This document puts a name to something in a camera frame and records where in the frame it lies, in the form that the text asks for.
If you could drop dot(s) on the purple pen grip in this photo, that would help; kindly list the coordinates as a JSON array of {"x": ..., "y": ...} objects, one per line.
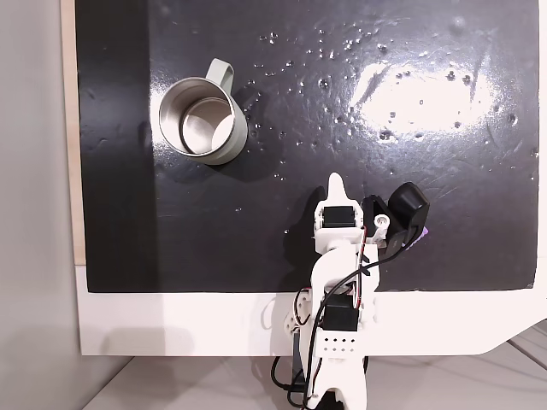
[{"x": 424, "y": 234}]

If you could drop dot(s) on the black oval camera box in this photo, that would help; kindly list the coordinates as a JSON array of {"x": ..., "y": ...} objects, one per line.
[{"x": 409, "y": 205}]

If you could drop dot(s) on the black table mat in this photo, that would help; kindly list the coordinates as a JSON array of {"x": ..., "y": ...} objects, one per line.
[{"x": 213, "y": 213}]

